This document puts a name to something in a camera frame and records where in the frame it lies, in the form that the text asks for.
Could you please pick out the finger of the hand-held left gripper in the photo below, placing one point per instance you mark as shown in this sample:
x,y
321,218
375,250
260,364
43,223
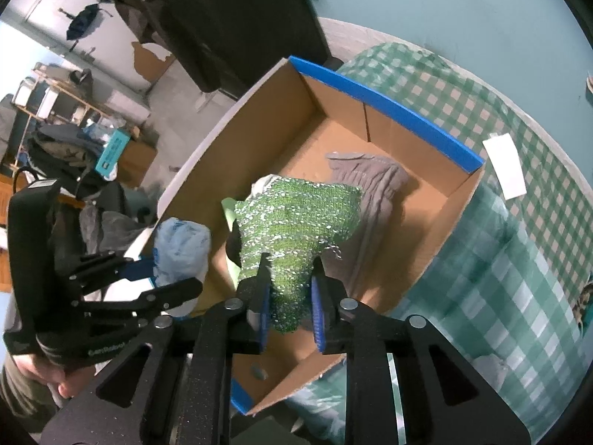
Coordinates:
x,y
139,270
171,293

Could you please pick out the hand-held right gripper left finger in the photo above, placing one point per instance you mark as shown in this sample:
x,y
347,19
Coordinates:
x,y
265,308

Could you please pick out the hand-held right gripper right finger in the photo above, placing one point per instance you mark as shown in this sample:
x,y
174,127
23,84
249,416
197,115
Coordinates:
x,y
317,315

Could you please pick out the white sock with blue print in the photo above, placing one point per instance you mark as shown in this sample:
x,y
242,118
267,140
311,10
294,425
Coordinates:
x,y
180,250

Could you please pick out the dark brown sock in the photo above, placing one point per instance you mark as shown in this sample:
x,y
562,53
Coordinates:
x,y
233,248

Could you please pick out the green glitter knit cloth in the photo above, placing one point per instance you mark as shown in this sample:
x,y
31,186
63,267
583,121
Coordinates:
x,y
292,222

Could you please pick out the dusty pink towel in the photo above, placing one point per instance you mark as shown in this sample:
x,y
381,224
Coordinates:
x,y
375,190

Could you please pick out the blue cardboard box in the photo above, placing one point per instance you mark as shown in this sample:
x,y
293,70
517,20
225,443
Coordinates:
x,y
417,194

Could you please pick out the person's left hand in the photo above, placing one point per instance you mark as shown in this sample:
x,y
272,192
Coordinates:
x,y
60,380

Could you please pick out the pile of dark clothes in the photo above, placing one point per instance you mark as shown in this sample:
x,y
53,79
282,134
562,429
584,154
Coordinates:
x,y
65,148

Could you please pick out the small white cloth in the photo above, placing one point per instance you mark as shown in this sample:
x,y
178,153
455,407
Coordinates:
x,y
261,186

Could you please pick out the teal carton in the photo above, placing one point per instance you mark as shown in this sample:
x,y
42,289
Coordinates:
x,y
111,150

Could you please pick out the wooden shelf rack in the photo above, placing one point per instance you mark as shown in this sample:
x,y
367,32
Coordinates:
x,y
55,84

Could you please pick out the green white checked blanket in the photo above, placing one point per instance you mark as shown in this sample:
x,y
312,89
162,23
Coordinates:
x,y
500,287

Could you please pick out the white paper sheet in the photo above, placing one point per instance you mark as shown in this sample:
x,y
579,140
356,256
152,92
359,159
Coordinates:
x,y
507,164

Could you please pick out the black umbrella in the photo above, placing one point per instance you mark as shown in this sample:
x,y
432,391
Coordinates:
x,y
83,21

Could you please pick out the green beige checked bedsheet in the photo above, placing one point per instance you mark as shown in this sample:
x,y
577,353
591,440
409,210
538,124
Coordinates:
x,y
440,97

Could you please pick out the dark garment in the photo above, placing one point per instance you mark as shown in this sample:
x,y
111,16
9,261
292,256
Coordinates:
x,y
134,9

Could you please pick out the black fabric wardrobe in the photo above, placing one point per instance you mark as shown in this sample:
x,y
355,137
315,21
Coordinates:
x,y
231,18

